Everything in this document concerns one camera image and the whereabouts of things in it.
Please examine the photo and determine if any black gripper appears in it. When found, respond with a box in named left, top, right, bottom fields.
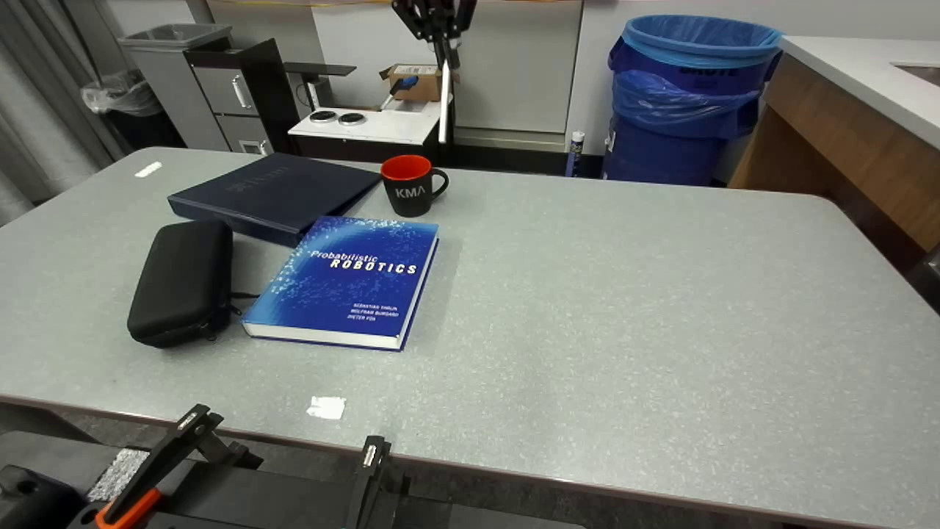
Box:
left=392, top=0, right=481, bottom=48

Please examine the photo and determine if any grey pen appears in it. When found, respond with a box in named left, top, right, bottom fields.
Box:
left=434, top=35, right=456, bottom=146

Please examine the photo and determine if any black mug red inside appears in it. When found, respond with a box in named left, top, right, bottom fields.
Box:
left=380, top=149, right=452, bottom=220

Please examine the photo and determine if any open cardboard box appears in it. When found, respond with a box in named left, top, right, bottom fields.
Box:
left=377, top=61, right=443, bottom=110

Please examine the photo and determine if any white cart with holes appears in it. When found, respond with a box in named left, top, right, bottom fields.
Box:
left=285, top=101, right=443, bottom=149

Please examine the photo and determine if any white bottle blue label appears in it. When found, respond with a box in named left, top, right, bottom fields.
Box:
left=564, top=126, right=589, bottom=180

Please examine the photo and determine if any dark navy binder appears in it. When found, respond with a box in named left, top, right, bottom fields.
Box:
left=164, top=149, right=385, bottom=251

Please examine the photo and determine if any grey filing cabinet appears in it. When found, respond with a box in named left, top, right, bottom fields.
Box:
left=117, top=20, right=289, bottom=158

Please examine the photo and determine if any blue trash bin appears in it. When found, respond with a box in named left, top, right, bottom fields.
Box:
left=603, top=11, right=787, bottom=187

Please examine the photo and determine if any blue robotics book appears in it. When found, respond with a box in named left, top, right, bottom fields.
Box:
left=238, top=214, right=443, bottom=355

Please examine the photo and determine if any trash can clear bag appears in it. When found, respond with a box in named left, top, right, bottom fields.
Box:
left=79, top=65, right=188, bottom=154

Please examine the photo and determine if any black zip case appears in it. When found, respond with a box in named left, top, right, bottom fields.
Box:
left=125, top=217, right=238, bottom=349

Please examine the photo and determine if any small white tape square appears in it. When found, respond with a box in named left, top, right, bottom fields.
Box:
left=304, top=395, right=351, bottom=427

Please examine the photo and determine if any wooden counter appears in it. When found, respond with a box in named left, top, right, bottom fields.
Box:
left=725, top=33, right=940, bottom=283

